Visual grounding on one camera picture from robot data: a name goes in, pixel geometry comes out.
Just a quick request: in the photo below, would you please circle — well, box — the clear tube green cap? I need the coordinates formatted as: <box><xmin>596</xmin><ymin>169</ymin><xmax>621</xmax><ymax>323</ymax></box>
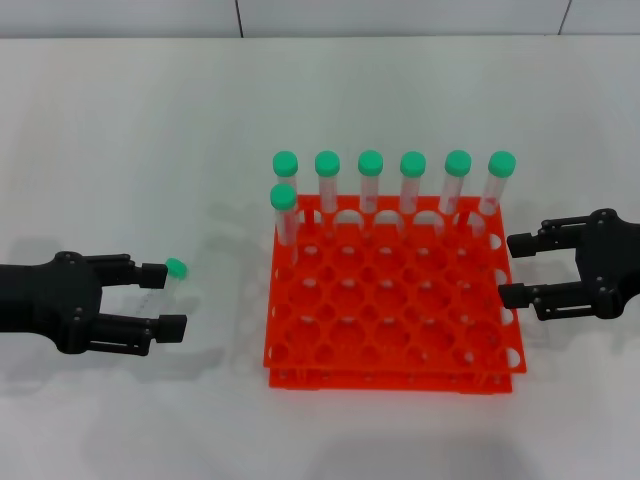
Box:
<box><xmin>314</xmin><ymin>150</ymin><xmax>342</xmax><ymax>236</ymax></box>
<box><xmin>472</xmin><ymin>150</ymin><xmax>517</xmax><ymax>239</ymax></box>
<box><xmin>357</xmin><ymin>149</ymin><xmax>385</xmax><ymax>234</ymax></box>
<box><xmin>400</xmin><ymin>151</ymin><xmax>428</xmax><ymax>226</ymax></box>
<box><xmin>272</xmin><ymin>150</ymin><xmax>304</xmax><ymax>231</ymax></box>
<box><xmin>132</xmin><ymin>257</ymin><xmax>190</xmax><ymax>326</ymax></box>
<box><xmin>269</xmin><ymin>183</ymin><xmax>301</xmax><ymax>269</ymax></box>
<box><xmin>437</xmin><ymin>149</ymin><xmax>473</xmax><ymax>236</ymax></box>

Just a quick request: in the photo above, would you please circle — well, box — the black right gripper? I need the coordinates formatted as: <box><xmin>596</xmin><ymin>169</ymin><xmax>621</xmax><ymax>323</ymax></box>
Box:
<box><xmin>498</xmin><ymin>207</ymin><xmax>640</xmax><ymax>323</ymax></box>

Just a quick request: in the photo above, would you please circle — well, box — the orange test tube rack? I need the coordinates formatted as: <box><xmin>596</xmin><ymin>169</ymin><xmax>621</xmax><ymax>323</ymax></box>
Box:
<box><xmin>263</xmin><ymin>193</ymin><xmax>529</xmax><ymax>396</ymax></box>

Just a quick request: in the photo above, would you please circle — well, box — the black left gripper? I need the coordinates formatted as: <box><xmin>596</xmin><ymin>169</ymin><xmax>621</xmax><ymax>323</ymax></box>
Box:
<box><xmin>0</xmin><ymin>251</ymin><xmax>189</xmax><ymax>358</ymax></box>

